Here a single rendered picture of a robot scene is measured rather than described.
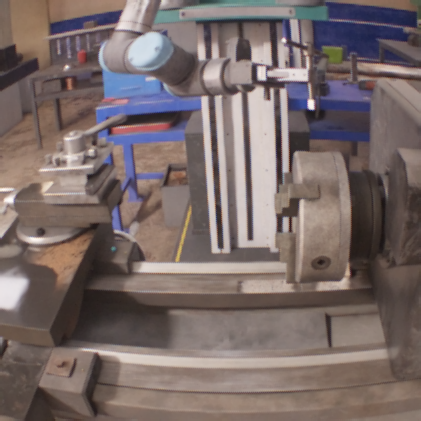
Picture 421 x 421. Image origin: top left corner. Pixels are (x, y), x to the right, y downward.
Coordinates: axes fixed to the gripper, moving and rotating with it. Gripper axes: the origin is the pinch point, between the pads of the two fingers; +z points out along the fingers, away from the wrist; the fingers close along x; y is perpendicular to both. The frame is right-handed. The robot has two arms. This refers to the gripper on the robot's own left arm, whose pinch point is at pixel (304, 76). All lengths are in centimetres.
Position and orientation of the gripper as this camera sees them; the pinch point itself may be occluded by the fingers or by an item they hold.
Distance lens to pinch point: 94.4
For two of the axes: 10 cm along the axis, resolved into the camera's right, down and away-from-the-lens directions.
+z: 7.9, 1.4, -6.0
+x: -6.2, 1.6, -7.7
